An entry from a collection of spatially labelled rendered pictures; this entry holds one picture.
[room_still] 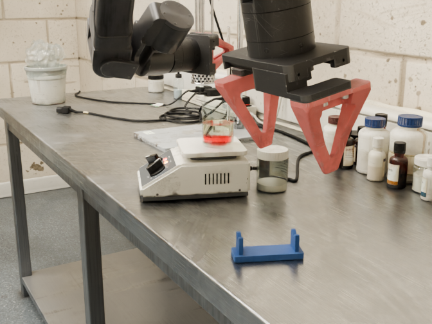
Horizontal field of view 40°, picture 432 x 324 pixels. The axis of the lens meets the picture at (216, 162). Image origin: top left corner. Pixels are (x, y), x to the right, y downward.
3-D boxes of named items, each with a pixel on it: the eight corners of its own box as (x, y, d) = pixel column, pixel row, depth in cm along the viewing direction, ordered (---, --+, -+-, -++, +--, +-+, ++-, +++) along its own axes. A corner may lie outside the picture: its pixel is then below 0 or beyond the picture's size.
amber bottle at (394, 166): (401, 183, 117) (405, 139, 115) (409, 189, 114) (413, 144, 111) (383, 184, 117) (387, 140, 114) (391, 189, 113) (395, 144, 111)
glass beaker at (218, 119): (197, 149, 109) (197, 104, 107) (205, 141, 115) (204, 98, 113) (234, 152, 108) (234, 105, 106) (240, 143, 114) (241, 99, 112)
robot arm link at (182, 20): (89, 33, 94) (97, 75, 90) (115, -22, 86) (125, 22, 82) (157, 45, 101) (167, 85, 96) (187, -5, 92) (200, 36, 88)
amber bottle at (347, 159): (331, 168, 128) (333, 123, 125) (339, 163, 131) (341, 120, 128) (348, 170, 126) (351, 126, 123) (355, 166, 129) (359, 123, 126)
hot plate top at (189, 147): (182, 158, 105) (182, 153, 105) (175, 142, 117) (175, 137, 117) (248, 155, 107) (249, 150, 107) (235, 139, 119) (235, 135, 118)
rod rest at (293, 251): (234, 263, 83) (234, 239, 82) (230, 253, 86) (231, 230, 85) (304, 259, 84) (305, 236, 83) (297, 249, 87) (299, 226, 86)
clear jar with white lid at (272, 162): (273, 196, 110) (274, 154, 108) (249, 189, 114) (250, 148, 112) (294, 189, 114) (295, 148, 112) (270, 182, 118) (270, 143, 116)
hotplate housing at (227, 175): (140, 204, 106) (139, 161, 104) (137, 181, 118) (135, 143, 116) (261, 197, 109) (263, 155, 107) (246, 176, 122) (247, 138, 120)
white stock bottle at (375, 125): (383, 177, 121) (387, 122, 118) (352, 173, 124) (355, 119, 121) (389, 169, 126) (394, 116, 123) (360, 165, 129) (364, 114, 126)
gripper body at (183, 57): (179, 32, 105) (144, 34, 100) (218, 35, 97) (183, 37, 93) (179, 69, 106) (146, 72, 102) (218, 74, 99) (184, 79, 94)
